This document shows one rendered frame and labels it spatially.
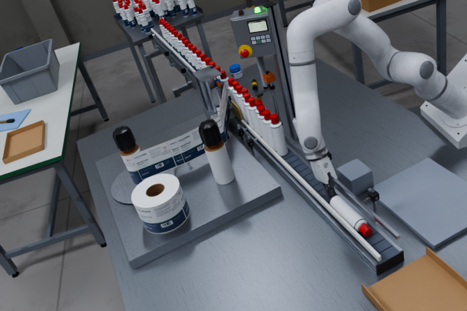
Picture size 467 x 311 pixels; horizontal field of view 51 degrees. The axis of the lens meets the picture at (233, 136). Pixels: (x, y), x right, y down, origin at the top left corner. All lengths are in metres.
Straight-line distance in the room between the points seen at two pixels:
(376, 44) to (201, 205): 0.94
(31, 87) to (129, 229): 1.99
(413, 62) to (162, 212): 1.09
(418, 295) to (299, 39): 0.90
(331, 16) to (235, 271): 0.95
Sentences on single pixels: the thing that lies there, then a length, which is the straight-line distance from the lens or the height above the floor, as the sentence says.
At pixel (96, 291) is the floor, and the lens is 3.23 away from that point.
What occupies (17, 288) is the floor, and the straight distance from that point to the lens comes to 3.60.
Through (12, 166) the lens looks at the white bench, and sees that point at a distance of 3.13.
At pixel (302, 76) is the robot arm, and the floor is 1.38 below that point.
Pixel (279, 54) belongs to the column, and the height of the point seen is 1.29.
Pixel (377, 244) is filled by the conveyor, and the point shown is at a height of 0.88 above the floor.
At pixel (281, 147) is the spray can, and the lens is 2.14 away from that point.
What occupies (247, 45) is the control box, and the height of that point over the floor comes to 1.35.
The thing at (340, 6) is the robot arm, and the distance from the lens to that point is 1.68.
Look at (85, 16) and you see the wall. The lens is 6.43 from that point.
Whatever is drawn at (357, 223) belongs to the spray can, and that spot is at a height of 0.93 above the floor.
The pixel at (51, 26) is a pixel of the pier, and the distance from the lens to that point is 6.35.
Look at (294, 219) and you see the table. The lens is 1.94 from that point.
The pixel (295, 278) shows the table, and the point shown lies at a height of 0.83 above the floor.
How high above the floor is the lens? 2.18
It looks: 33 degrees down
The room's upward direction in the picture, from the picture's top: 17 degrees counter-clockwise
